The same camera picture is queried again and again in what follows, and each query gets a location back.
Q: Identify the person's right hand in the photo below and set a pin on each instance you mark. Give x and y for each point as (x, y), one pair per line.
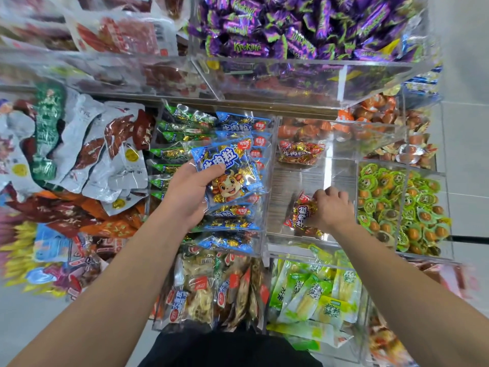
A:
(335, 210)

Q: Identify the person's left hand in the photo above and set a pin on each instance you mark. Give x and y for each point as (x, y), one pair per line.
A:
(189, 198)

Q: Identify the handful of red snack packets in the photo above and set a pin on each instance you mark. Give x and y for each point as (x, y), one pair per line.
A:
(299, 218)

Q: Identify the clear acrylic snack shelves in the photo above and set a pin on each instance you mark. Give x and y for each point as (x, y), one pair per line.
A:
(305, 179)

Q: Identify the handful of blue snack packets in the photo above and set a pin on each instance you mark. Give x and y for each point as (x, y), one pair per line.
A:
(229, 168)

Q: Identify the beef cube packets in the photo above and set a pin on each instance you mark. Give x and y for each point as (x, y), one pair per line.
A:
(299, 153)

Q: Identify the row of green beef packets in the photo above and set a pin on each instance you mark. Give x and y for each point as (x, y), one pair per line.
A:
(179, 130)

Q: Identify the row of blue beef packets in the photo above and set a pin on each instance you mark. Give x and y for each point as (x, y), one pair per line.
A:
(244, 122)

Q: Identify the person's right forearm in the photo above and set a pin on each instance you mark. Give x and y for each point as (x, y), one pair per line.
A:
(420, 302)

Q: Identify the person's left forearm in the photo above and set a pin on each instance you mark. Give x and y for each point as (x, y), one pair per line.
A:
(99, 302)

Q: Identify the person's black clothing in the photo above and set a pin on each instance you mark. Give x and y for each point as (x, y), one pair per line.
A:
(229, 349)

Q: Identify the pile of green egg packets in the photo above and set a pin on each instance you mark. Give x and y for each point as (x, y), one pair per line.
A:
(405, 206)

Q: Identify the pile of lime green packets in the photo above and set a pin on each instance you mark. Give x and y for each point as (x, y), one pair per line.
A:
(313, 294)

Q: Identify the pile of beige packets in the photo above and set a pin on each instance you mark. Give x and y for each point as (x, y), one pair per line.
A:
(210, 290)

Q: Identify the pile of white meat packets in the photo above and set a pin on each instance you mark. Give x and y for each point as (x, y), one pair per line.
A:
(107, 149)

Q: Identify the pile of orange brown packets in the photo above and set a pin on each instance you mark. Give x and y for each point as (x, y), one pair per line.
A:
(382, 118)

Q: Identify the pile of red brown packets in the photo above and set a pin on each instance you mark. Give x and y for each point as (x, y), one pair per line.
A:
(92, 260)

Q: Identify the pile of dark orange packets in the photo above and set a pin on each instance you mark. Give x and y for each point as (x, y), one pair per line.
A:
(69, 210)

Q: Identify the black pole rod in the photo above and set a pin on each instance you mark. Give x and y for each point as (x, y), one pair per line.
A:
(470, 240)

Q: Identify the pile of pink-label meat packets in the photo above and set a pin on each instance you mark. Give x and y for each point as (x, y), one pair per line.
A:
(390, 344)

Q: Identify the blue toy candy packet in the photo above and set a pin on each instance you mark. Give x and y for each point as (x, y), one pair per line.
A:
(50, 244)

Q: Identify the pile of blue orange packets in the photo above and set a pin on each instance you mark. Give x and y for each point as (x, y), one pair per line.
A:
(420, 80)

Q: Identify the green vacuum packet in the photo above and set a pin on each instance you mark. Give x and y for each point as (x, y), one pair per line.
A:
(47, 126)

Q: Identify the pile of red sausage packets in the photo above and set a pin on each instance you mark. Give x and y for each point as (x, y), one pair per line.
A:
(122, 34)

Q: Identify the pile of yellow candies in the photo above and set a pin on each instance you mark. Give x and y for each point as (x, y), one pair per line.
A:
(15, 252)

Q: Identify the pile of purple candies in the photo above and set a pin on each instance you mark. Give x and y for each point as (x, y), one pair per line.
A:
(305, 26)

